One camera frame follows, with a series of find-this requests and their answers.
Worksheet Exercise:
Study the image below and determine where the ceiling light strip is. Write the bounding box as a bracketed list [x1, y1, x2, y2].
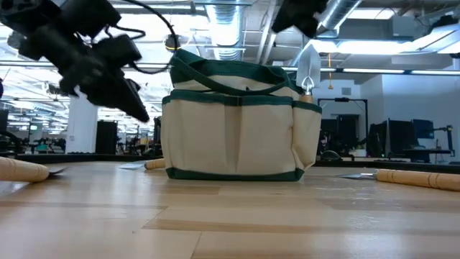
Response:
[282, 66, 460, 76]

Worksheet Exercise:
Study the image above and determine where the cream green-trimmed gardening bag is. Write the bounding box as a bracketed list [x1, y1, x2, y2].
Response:
[160, 48, 323, 182]

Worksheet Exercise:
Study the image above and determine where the steel trowel wooden handle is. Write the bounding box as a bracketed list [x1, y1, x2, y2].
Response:
[0, 156, 69, 183]
[295, 44, 322, 104]
[336, 168, 460, 192]
[117, 158, 167, 171]

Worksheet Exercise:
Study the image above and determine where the black left camera cable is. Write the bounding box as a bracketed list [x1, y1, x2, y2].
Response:
[103, 0, 180, 76]

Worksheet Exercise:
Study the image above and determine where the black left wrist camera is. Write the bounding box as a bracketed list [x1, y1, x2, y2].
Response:
[93, 34, 143, 71]

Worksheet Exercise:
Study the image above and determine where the silver ribbed ceiling duct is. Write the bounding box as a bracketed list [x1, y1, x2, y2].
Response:
[208, 0, 246, 61]

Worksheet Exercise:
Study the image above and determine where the black storage cabinet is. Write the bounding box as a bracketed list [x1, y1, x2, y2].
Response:
[95, 120, 119, 155]

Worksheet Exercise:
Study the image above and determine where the black computer monitor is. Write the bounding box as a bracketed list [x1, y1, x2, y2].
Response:
[387, 119, 414, 152]

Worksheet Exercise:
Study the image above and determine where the yellow hanging cord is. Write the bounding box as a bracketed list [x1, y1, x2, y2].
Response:
[326, 53, 334, 91]

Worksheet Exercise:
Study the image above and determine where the white building column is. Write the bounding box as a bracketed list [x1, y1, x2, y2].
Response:
[65, 88, 98, 155]

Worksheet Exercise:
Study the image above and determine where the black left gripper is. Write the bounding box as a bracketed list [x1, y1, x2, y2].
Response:
[19, 24, 150, 123]

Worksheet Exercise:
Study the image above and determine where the blue tinted computer monitor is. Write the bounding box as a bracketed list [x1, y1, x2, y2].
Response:
[412, 119, 436, 140]

